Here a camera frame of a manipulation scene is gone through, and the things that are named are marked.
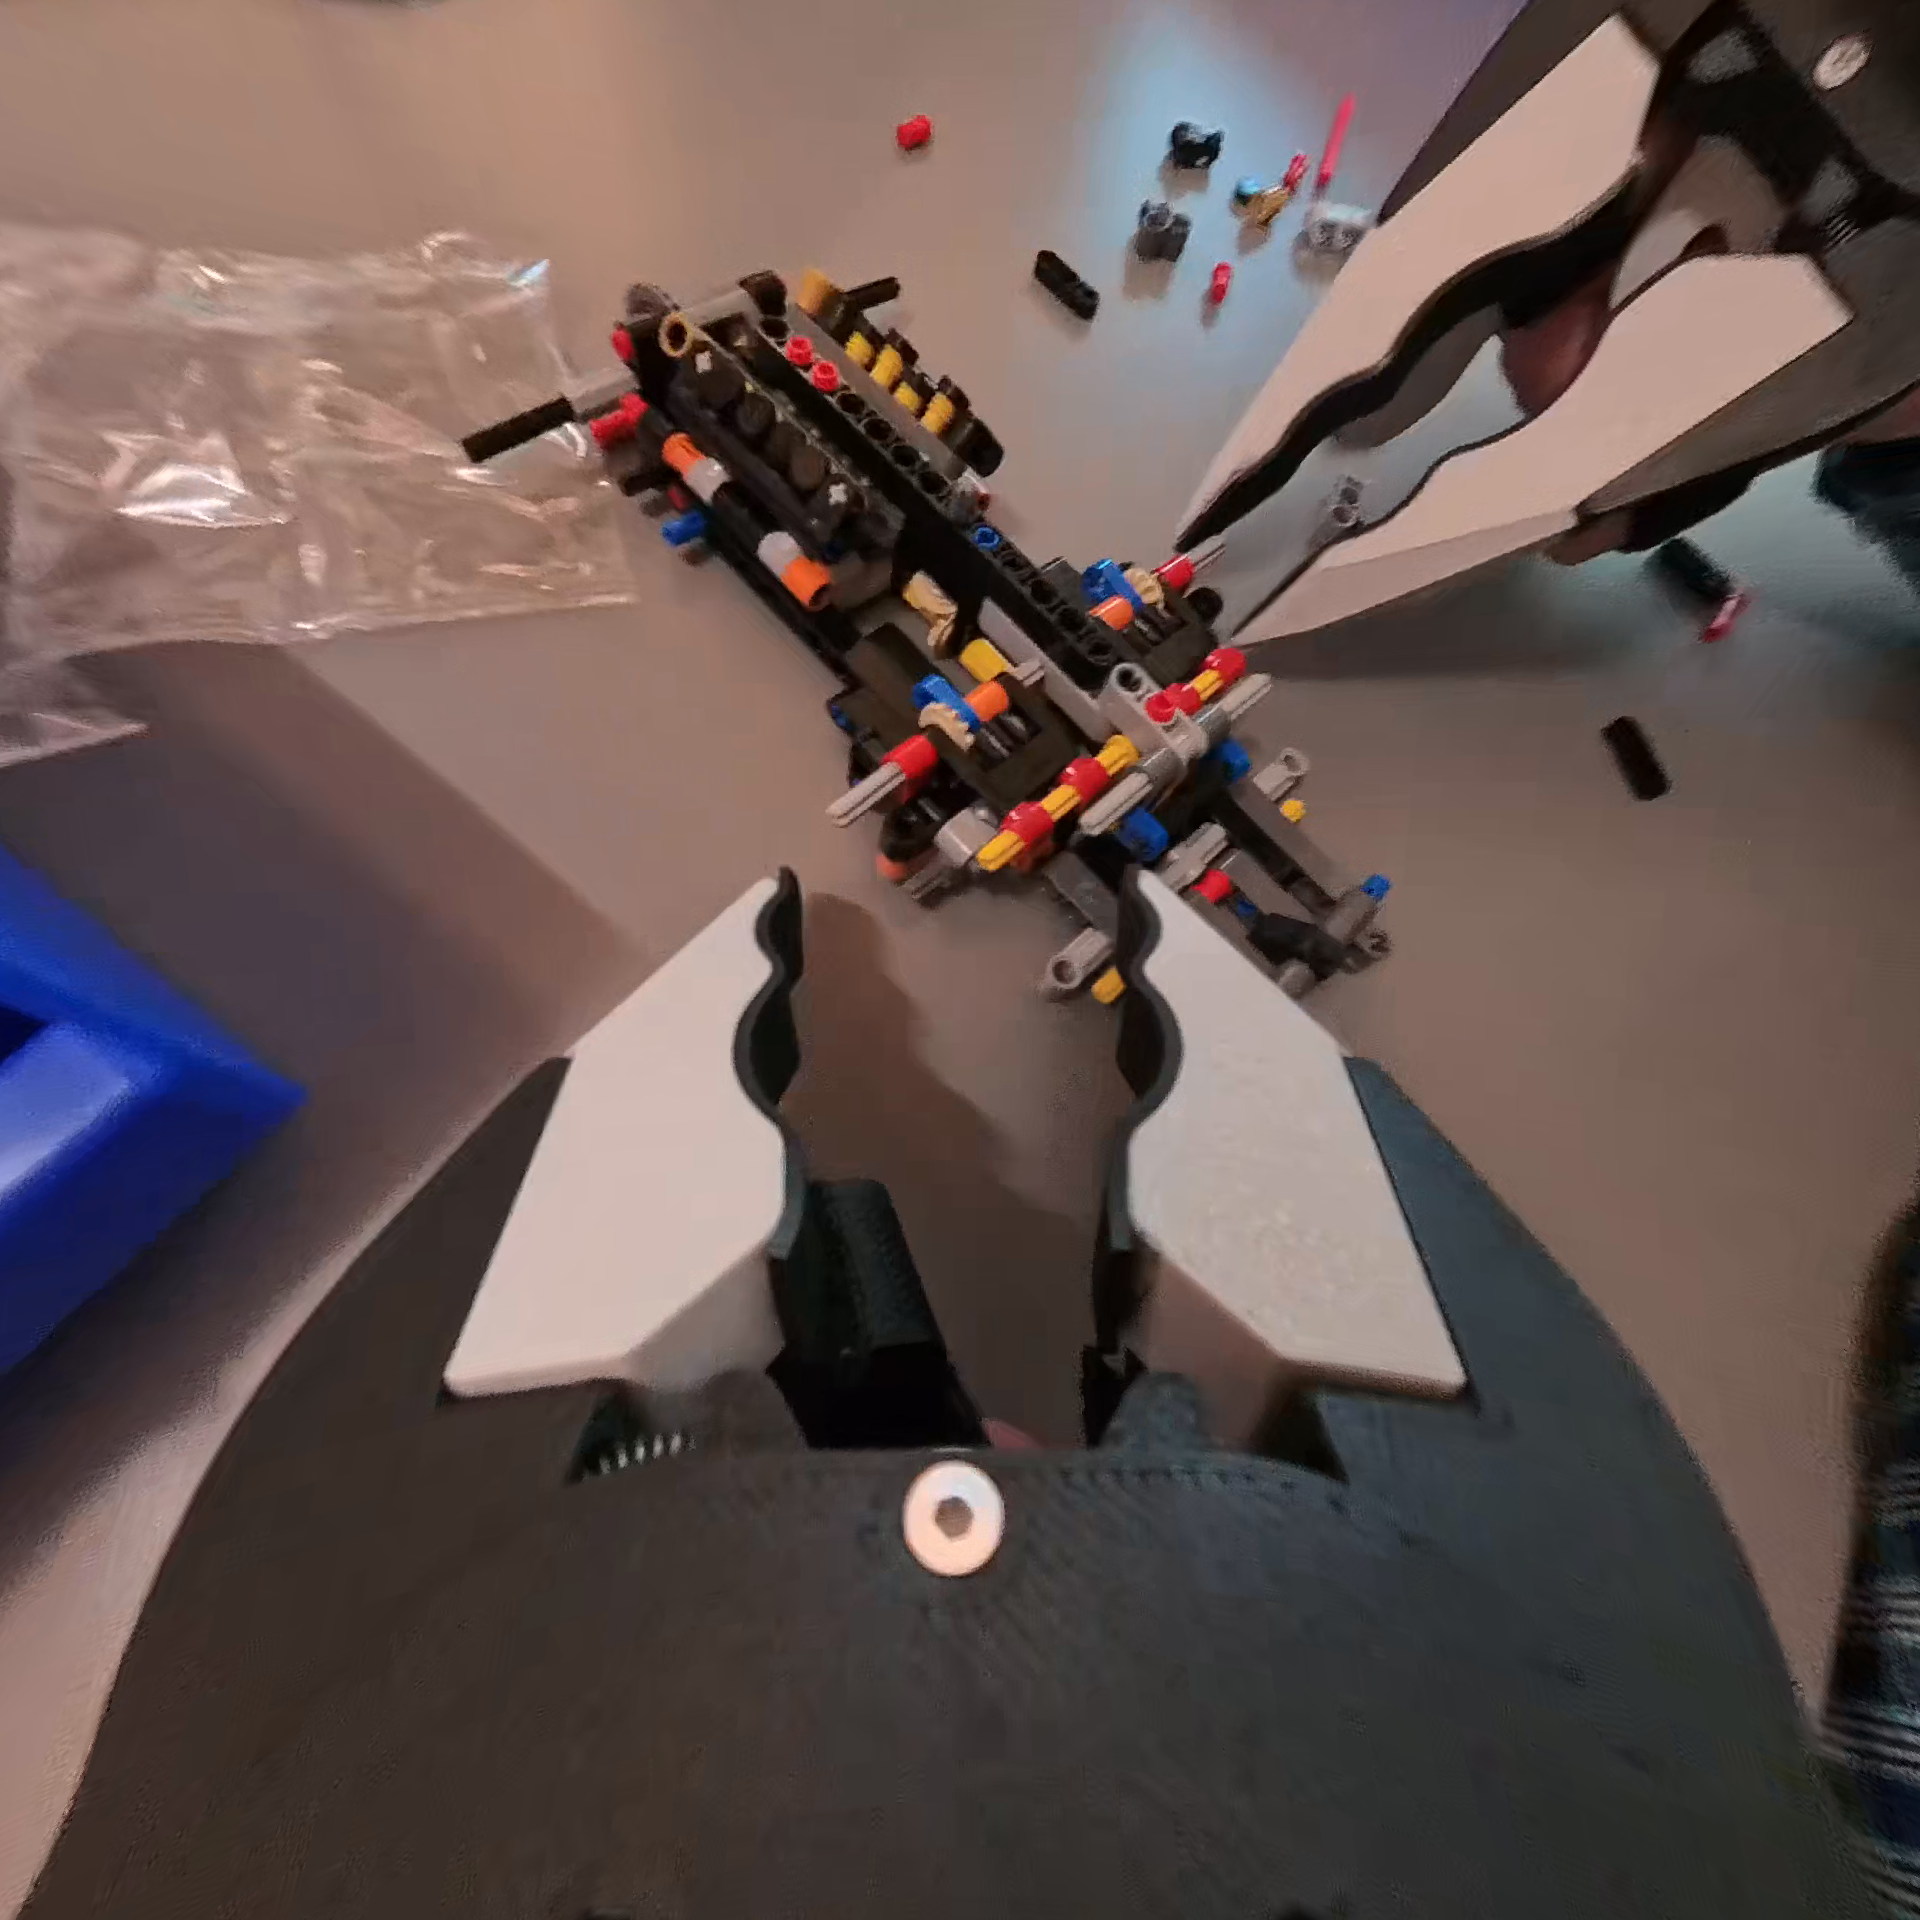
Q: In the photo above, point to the black lego connector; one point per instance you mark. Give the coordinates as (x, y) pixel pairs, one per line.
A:
(1198, 144)

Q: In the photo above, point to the long red lego axle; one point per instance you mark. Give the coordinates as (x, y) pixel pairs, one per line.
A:
(1334, 147)

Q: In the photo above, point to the tan lego piece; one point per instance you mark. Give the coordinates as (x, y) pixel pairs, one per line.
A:
(1278, 208)

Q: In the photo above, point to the multicolour lego technic assembly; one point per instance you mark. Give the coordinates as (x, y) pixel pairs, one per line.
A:
(900, 449)

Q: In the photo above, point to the dark grey lego connector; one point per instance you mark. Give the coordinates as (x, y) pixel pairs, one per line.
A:
(1159, 233)

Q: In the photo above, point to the grey lego pin connector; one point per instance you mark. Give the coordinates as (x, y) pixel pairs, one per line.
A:
(1340, 512)

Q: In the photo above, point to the short black lego beam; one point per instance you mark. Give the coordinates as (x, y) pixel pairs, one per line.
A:
(1065, 285)

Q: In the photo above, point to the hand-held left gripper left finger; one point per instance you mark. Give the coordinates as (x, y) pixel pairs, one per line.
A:
(644, 1199)

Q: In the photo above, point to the light grey lego piece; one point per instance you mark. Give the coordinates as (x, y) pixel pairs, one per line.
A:
(1334, 229)

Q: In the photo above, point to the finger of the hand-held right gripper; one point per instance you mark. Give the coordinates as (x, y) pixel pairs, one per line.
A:
(1576, 436)
(1441, 255)

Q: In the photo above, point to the person's plaid shirt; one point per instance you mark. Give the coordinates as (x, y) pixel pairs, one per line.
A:
(1883, 1652)

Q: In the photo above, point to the large clear plastic bag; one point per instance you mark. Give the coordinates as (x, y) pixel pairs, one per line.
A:
(301, 449)

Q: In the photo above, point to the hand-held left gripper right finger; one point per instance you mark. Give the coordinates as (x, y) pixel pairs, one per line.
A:
(1274, 1199)

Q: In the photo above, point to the blue plastic bin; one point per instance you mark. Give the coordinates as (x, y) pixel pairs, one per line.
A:
(120, 1139)

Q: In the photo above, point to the black lego pin piece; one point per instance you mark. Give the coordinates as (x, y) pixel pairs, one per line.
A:
(1682, 570)

